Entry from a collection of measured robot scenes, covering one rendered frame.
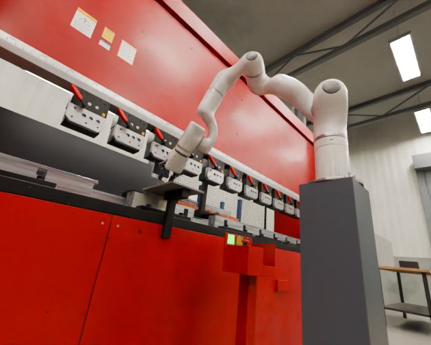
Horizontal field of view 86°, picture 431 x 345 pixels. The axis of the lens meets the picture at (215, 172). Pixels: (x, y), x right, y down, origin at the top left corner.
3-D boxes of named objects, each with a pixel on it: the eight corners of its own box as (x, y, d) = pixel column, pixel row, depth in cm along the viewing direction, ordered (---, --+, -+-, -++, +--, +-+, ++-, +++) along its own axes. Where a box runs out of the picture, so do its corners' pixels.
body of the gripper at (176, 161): (187, 152, 121) (176, 170, 123) (171, 144, 114) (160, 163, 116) (193, 157, 115) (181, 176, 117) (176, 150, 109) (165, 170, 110)
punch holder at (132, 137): (112, 138, 106) (121, 108, 112) (105, 143, 112) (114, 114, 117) (141, 150, 116) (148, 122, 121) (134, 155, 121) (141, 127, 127)
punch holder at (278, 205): (274, 207, 196) (275, 188, 202) (266, 207, 202) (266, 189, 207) (283, 210, 205) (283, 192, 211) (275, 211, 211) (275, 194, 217)
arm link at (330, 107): (344, 149, 95) (339, 101, 103) (354, 124, 79) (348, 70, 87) (312, 150, 99) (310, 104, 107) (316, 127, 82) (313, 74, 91)
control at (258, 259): (247, 275, 98) (249, 231, 104) (221, 270, 110) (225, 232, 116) (275, 276, 110) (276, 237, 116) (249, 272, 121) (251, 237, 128)
